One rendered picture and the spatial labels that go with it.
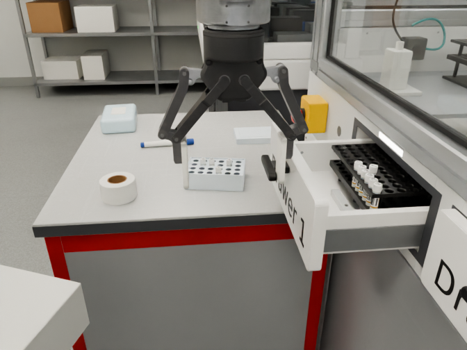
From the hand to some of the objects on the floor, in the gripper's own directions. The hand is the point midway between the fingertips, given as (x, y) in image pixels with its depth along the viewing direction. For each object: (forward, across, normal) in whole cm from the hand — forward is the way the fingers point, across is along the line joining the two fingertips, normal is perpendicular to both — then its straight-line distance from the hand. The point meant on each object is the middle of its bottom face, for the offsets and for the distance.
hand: (233, 175), depth 58 cm
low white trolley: (+91, -6, +44) cm, 101 cm away
